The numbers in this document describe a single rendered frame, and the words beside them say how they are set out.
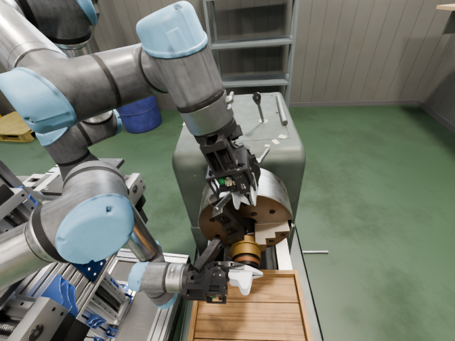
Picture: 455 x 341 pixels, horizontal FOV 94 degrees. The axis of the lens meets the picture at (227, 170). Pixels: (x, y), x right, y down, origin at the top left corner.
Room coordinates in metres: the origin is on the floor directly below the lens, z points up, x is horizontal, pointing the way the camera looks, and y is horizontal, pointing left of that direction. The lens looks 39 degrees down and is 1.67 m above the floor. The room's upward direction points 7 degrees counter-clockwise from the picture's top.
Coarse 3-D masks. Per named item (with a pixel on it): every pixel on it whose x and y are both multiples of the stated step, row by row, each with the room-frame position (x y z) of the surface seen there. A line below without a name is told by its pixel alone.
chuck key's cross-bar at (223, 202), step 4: (268, 148) 0.54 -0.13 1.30; (264, 152) 0.52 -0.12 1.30; (264, 156) 0.50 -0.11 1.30; (228, 196) 0.31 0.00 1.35; (224, 200) 0.29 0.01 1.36; (228, 200) 0.30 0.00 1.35; (220, 204) 0.27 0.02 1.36; (224, 204) 0.28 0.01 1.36; (216, 208) 0.26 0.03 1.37; (220, 208) 0.27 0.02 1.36
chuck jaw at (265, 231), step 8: (256, 224) 0.41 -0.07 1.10; (264, 224) 0.41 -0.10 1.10; (272, 224) 0.40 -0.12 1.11; (280, 224) 0.40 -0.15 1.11; (288, 224) 0.41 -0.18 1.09; (256, 232) 0.38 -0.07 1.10; (264, 232) 0.38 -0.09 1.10; (272, 232) 0.37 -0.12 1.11; (280, 232) 0.37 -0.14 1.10; (288, 232) 0.37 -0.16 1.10; (256, 240) 0.35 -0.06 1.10; (264, 240) 0.35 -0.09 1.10; (272, 240) 0.35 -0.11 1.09; (264, 248) 0.34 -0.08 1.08
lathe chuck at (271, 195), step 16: (208, 192) 0.49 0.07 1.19; (224, 192) 0.44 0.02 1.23; (272, 192) 0.44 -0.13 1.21; (208, 208) 0.44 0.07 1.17; (240, 208) 0.42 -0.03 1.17; (256, 208) 0.42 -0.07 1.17; (272, 208) 0.41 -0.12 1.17; (288, 208) 0.41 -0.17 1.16; (208, 224) 0.44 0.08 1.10; (224, 240) 0.43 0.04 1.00
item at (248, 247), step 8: (248, 240) 0.35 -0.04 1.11; (232, 248) 0.34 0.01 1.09; (240, 248) 0.32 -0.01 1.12; (248, 248) 0.32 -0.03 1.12; (256, 248) 0.32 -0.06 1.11; (232, 256) 0.31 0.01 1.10; (240, 256) 0.30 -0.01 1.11; (248, 256) 0.30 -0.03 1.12; (256, 256) 0.30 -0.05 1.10; (248, 264) 0.28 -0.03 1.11; (256, 264) 0.28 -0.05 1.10
